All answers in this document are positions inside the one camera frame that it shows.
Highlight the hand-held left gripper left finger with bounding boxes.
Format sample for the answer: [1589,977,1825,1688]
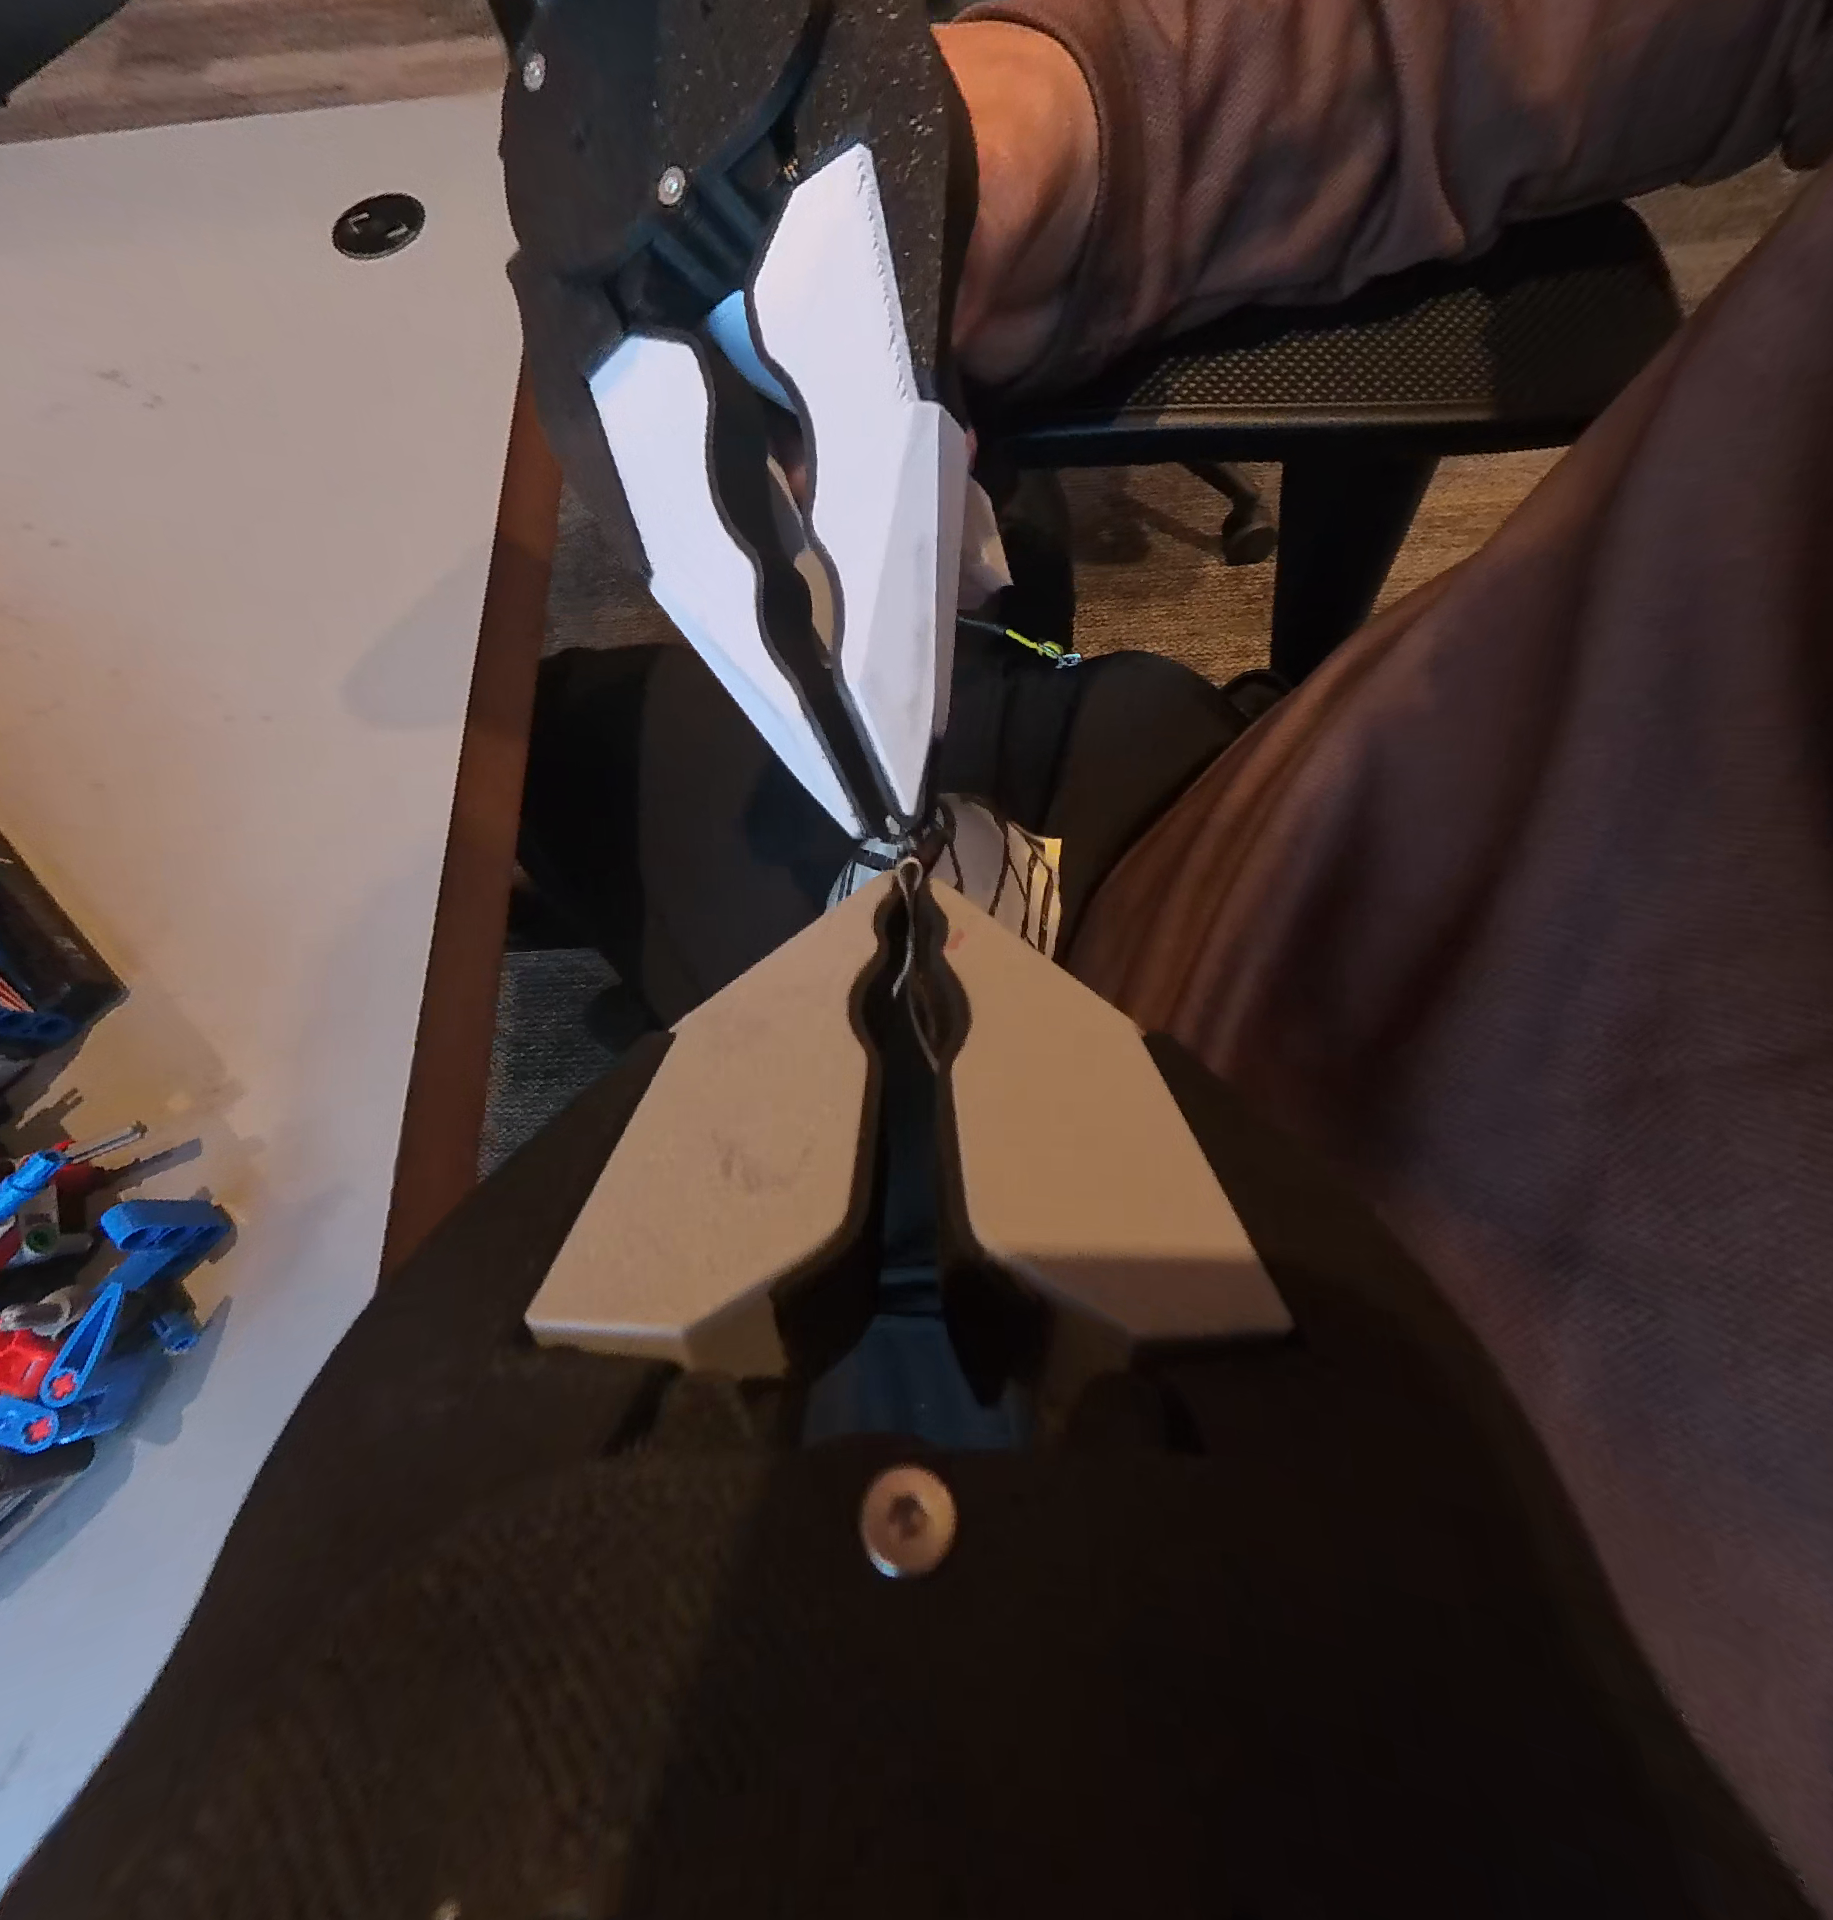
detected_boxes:
[522,871,917,1380]

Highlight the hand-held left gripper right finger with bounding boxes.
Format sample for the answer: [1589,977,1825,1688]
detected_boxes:
[914,883,1296,1351]

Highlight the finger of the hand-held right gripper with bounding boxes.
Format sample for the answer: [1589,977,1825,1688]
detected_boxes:
[748,142,978,829]
[584,331,894,840]

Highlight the holographic sticker sheet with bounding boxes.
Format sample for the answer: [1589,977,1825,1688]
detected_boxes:
[826,795,1067,962]

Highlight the person's right forearm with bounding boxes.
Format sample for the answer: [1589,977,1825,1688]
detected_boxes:
[990,0,1833,362]

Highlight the person's right hand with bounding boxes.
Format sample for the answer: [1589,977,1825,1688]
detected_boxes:
[934,21,1127,399]

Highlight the person's dark trousers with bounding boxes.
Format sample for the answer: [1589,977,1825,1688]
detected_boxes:
[510,643,1292,1051]

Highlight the black mesh office chair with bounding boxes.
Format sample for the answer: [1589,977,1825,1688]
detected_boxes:
[990,202,1682,698]

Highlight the toy brick race car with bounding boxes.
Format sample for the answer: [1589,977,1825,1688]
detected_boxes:
[0,779,237,1568]

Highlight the yellow green cord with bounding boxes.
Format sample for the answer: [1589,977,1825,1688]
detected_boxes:
[957,612,1086,672]

